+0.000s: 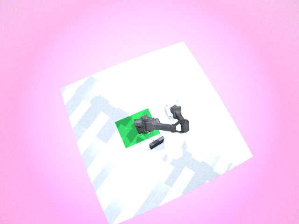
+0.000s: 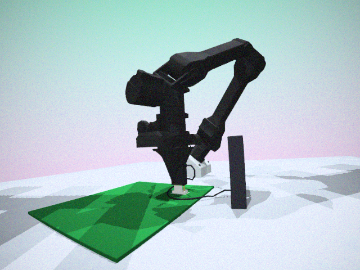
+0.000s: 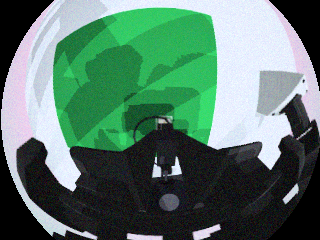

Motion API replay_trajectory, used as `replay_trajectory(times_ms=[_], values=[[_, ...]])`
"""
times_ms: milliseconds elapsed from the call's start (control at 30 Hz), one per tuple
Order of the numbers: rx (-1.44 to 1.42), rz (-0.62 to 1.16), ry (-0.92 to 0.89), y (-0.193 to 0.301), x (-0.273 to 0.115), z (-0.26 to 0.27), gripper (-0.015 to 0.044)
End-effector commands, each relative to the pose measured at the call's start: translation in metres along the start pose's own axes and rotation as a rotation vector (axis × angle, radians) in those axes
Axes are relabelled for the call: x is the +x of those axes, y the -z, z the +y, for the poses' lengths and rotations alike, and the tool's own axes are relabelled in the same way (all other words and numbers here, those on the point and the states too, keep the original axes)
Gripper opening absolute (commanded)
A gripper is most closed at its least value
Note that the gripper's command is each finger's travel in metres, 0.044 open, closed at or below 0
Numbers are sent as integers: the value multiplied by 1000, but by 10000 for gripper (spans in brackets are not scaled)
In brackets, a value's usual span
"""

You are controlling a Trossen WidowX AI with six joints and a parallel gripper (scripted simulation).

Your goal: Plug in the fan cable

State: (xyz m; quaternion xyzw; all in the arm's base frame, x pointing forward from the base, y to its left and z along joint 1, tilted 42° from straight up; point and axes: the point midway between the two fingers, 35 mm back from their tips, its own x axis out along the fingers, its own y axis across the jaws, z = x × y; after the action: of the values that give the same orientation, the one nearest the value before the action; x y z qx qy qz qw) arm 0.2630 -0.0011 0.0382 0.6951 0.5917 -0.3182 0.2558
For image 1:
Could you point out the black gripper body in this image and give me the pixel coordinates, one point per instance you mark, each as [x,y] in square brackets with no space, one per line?
[140,129]

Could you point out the green circuit board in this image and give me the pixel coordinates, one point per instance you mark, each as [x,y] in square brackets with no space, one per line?
[128,131]

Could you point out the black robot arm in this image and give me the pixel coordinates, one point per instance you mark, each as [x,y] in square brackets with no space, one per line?
[149,124]

